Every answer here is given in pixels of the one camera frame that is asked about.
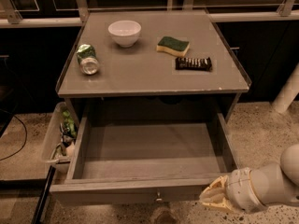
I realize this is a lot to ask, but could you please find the black cable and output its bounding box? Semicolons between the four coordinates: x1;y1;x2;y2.
0;108;28;162

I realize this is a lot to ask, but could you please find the grey top drawer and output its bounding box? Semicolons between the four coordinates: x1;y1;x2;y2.
50;113;238;205

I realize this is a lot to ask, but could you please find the white ceramic bowl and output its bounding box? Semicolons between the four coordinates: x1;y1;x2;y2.
108;21;141;48

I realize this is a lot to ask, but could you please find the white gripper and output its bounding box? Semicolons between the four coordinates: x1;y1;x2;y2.
200;168;267;213

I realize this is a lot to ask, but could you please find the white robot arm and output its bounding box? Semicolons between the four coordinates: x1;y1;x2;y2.
200;65;299;214

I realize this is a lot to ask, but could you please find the green soda can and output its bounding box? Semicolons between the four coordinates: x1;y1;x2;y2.
76;44;99;76

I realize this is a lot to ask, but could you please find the metal railing frame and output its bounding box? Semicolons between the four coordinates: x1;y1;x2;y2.
0;0;299;27

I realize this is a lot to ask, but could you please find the grey drawer cabinet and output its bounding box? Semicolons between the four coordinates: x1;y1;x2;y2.
55;9;252;129

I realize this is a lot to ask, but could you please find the green yellow sponge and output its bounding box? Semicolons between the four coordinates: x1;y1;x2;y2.
156;36;190;57

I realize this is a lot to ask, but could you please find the black snack bar wrapper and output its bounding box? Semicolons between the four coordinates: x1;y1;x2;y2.
175;57;212;72

